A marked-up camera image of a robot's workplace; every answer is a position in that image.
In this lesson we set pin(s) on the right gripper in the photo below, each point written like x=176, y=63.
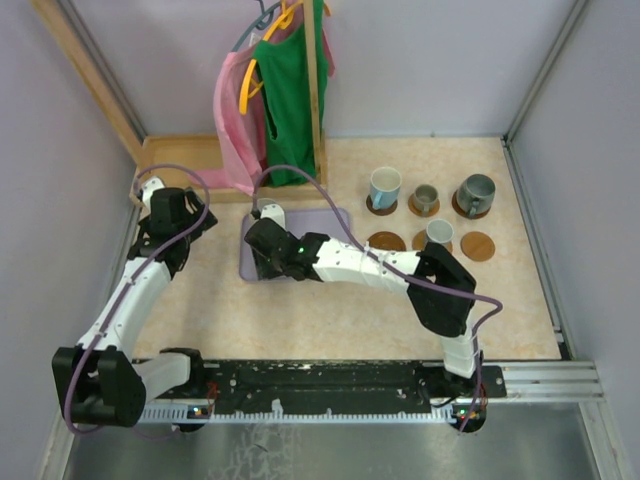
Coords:
x=265, y=271

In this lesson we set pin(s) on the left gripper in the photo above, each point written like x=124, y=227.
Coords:
x=206, y=222

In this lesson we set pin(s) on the brown grooved coaster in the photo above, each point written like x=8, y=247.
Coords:
x=462, y=213
x=386, y=240

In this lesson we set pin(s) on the light blue mug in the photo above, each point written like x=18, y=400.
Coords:
x=385, y=184

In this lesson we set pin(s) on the small olive green cup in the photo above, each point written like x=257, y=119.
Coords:
x=426, y=195

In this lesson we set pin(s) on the grey blue printed mug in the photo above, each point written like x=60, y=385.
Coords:
x=439, y=231

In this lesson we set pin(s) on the dark green speckled mug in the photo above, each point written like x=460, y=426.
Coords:
x=476, y=194

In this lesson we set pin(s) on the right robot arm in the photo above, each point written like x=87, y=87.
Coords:
x=440, y=290

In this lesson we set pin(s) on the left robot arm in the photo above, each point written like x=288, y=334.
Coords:
x=96, y=381

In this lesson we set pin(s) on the dark walnut coaster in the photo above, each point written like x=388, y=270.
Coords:
x=381, y=211

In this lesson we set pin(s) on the woven rattan coaster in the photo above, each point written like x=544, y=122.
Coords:
x=420, y=240

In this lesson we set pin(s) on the light wood coaster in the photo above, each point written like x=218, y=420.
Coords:
x=413, y=207

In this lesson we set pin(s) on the light bamboo coaster right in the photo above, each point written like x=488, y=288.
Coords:
x=477, y=246

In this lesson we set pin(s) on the white speckled mug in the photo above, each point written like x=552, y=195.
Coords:
x=263, y=202

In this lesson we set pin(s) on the lavender plastic tray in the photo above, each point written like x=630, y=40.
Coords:
x=298, y=222

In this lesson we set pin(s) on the wooden rack base tray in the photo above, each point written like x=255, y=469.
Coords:
x=202, y=151

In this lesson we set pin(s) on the pink shirt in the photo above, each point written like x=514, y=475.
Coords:
x=242, y=137

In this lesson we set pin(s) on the yellow hanger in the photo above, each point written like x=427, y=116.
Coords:
x=285, y=23

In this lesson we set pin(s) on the leaning wooden beam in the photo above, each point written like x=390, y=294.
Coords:
x=67, y=29

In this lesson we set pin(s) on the green tank top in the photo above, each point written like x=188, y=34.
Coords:
x=285, y=93

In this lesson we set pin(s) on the grey blue hanger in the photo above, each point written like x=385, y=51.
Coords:
x=258, y=26

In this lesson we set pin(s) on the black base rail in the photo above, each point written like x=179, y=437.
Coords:
x=359, y=387

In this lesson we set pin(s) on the wooden rack post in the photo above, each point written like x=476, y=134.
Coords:
x=310, y=48

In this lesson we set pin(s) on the aluminium frame rail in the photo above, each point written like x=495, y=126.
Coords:
x=518, y=382

